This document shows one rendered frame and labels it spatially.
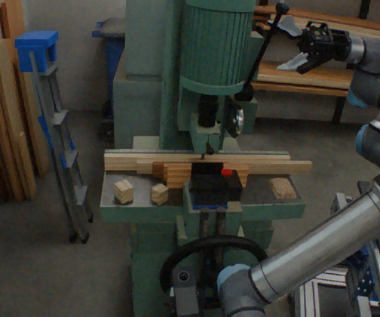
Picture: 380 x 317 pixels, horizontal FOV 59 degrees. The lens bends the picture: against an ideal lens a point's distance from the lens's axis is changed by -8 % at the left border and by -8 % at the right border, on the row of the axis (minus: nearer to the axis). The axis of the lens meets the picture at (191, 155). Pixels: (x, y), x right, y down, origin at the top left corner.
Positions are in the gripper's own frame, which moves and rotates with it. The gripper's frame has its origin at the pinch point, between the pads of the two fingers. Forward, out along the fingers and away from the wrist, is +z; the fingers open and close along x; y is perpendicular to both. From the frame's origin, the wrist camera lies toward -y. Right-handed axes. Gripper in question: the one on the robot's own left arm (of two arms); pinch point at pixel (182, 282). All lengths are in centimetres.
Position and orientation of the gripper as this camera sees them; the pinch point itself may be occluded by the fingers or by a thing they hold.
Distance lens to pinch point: 87.8
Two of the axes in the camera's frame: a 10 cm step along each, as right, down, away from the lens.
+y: 0.7, 10.0, 0.7
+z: -0.7, -0.7, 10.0
